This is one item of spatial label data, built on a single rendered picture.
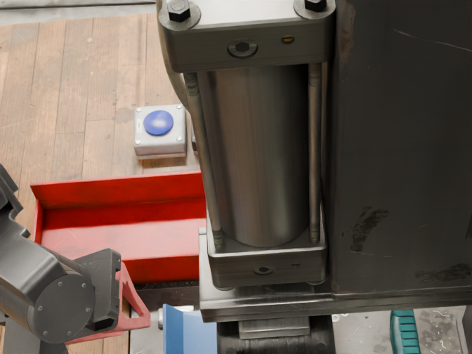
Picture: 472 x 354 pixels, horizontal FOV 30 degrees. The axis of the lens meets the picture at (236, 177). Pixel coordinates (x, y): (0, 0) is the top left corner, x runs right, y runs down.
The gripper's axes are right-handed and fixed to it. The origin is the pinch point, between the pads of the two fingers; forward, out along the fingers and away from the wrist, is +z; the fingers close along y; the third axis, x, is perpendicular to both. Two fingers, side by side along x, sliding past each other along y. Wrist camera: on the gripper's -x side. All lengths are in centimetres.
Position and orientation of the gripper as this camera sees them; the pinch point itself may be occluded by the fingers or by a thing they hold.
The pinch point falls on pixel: (130, 322)
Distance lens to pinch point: 88.0
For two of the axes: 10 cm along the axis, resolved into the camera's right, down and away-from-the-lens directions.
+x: -0.4, -8.7, 5.0
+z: 5.4, 4.0, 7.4
